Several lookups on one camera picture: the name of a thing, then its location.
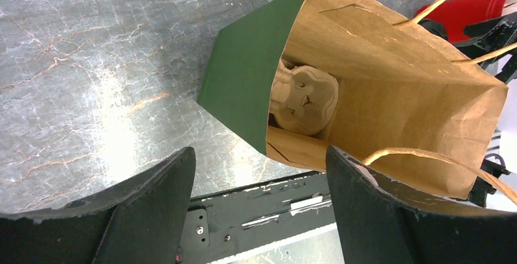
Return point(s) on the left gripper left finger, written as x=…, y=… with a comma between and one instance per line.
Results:
x=139, y=220

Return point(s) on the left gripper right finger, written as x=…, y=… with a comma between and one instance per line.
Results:
x=382, y=220

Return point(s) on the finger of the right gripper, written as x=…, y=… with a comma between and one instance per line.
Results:
x=488, y=36

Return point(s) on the brown paper bag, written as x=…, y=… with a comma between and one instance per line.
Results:
x=410, y=104

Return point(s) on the cardboard cup carrier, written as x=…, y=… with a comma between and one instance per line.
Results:
x=303, y=98

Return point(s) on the red cup holder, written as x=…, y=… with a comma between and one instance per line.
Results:
x=455, y=15

